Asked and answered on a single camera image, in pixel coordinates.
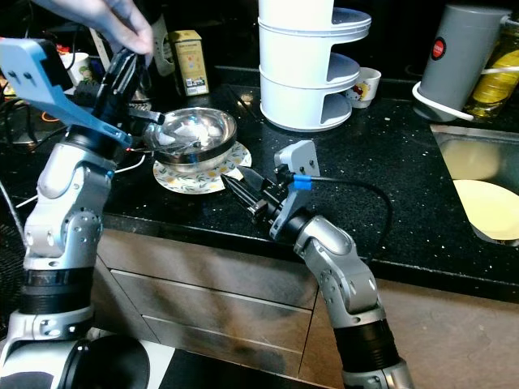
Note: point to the grey cylinder water purifier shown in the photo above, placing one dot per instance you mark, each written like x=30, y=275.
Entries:
x=462, y=65

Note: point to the yellow cooking oil bottle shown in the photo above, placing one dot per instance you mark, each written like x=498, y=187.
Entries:
x=499, y=85

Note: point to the black electric fan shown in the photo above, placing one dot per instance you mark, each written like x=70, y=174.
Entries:
x=8, y=275

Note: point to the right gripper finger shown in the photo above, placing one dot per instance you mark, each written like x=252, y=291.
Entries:
x=255, y=180
x=243, y=193

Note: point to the person right hand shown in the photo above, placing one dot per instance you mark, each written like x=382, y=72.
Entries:
x=105, y=16

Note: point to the floral patterned plate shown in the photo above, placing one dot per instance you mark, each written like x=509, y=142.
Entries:
x=211, y=182

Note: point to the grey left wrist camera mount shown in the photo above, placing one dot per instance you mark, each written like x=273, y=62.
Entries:
x=49, y=81

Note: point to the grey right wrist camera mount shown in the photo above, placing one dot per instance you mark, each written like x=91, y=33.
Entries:
x=296, y=158

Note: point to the pale yellow plate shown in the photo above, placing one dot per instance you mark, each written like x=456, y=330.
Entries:
x=491, y=207

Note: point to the kitchen base cabinet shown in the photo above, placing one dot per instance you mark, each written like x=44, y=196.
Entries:
x=211, y=316

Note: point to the white tiered plastic rack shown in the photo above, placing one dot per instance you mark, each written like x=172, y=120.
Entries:
x=300, y=81

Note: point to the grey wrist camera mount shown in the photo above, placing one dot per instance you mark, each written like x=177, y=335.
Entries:
x=296, y=158
x=49, y=81

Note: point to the white cartoon print cup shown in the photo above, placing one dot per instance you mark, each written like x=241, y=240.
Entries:
x=365, y=87

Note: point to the black floor mat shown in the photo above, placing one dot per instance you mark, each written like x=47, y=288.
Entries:
x=227, y=373

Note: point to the yellow tin box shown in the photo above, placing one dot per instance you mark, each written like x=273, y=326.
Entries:
x=190, y=65

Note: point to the stainless steel sink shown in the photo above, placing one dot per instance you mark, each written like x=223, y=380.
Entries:
x=478, y=150

